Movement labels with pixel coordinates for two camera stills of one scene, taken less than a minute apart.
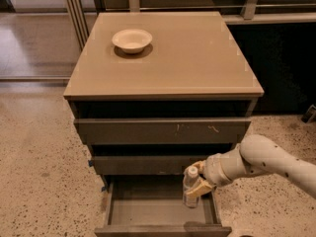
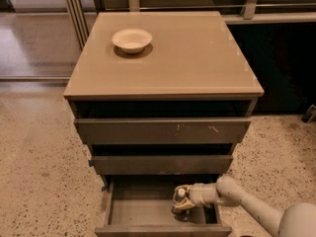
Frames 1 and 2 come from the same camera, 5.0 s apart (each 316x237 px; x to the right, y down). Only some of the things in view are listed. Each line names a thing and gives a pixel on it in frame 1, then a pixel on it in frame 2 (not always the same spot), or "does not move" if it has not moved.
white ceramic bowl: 132,40 does not move
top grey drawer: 160,131 does not move
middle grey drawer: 144,165 does not move
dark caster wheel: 309,114 does not move
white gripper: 212,172 → 197,197
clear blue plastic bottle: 189,180 → 181,213
